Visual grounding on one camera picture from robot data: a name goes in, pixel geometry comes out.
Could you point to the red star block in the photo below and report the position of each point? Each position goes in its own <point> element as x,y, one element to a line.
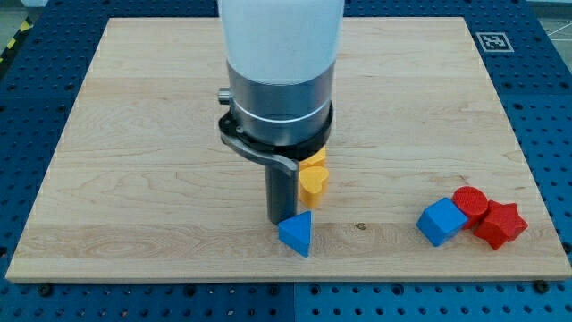
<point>502,223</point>

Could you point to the blue cube block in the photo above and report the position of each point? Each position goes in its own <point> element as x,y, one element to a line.
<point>441,221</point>

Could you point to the wooden board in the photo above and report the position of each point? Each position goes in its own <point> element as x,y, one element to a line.
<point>142,190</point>

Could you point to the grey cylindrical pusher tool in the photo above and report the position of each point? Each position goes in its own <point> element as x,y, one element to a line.
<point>281,178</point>

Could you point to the yellow block behind heart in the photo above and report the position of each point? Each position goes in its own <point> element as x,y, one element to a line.
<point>318,159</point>

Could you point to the fiducial marker tag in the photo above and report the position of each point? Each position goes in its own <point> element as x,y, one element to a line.
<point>494,42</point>

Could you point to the red cylinder block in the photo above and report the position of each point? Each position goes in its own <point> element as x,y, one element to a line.
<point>472,202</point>

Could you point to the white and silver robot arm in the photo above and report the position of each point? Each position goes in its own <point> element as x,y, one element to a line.
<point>280,57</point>

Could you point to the blue triangle block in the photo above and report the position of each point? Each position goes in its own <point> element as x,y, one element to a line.
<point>296,232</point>

